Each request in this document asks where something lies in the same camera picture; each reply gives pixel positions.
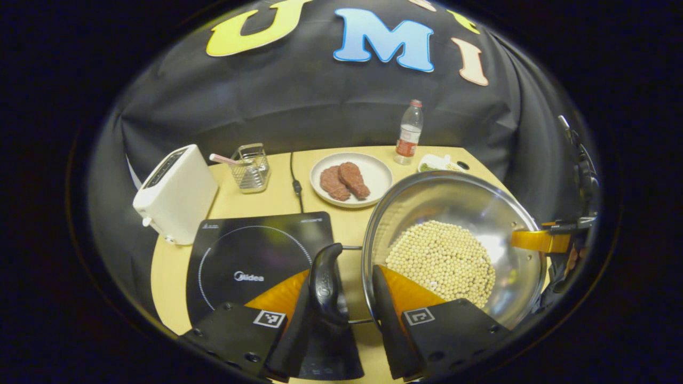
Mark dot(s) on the black backdrop cloth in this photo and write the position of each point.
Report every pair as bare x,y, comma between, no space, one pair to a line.
267,96

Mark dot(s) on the pile of soybeans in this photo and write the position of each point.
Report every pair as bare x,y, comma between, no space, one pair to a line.
443,261

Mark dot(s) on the black induction cooktop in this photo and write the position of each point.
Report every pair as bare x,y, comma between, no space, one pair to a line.
240,250

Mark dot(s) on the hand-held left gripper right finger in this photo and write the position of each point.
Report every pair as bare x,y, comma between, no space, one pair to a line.
392,330

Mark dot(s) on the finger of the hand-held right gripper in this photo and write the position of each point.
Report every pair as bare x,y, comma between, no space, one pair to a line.
539,241

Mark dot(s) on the black table grommet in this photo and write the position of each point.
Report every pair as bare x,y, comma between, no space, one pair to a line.
463,165

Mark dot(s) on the pile of green beans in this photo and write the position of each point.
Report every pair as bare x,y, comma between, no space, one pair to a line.
427,167

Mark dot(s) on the white toaster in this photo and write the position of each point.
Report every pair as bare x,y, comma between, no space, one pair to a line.
179,197

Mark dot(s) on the pile of yellow beans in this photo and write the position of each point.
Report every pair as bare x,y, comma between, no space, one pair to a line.
453,167

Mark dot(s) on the round white plate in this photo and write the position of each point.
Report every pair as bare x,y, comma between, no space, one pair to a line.
373,170

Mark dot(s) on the clear plastic water bottle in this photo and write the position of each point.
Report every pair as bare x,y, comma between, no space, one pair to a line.
408,136

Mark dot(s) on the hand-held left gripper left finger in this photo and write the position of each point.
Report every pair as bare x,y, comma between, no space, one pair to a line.
285,352

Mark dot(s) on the white divided dish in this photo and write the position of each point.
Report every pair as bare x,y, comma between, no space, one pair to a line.
440,160

